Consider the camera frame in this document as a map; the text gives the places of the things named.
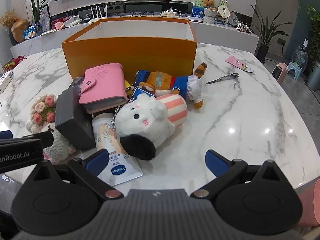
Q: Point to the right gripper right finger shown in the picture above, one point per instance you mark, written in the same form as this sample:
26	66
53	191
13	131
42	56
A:
226	172

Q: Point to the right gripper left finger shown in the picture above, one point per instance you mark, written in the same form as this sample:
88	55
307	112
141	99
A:
87	170

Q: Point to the crochet bunny with flowers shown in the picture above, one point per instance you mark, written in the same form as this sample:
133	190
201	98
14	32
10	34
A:
42	119

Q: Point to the black textured box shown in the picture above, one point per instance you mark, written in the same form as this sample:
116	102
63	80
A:
72	120

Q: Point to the pink snap card wallet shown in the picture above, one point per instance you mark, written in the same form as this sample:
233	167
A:
103	88

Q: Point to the blue ocean park tag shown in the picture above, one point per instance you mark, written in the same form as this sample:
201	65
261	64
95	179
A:
138	91

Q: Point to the red panda sailor plush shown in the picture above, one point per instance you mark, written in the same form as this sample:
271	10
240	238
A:
160	83

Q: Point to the orange cardboard storage box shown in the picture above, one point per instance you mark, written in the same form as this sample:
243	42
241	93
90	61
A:
174	56

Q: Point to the white small carton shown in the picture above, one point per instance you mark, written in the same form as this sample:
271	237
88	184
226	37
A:
5	80

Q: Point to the red feather decoration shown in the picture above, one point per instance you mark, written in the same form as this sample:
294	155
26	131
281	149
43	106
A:
11	65

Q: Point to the pink sticker card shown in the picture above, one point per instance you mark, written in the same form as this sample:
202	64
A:
238	64

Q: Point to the pink space heater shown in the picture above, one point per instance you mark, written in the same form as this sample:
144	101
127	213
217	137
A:
280	72

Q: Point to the brown gourd vase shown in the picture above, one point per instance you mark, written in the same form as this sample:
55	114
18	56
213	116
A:
18	28

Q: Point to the grey trash bin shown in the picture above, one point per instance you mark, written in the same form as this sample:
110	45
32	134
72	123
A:
314	77

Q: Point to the potted plant left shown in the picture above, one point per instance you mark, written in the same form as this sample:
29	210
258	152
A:
37	7

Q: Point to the water bottle jug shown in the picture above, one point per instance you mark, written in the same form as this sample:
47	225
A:
300	56

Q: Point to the white marble tv bench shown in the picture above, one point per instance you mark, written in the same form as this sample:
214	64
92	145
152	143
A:
204	33

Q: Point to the potted green plant right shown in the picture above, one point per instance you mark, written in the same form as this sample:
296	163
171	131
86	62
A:
267	31

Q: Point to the teddy bear on stand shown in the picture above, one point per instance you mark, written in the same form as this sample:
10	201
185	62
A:
210	12

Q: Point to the white wifi router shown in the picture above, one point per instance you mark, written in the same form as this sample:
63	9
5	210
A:
96	13

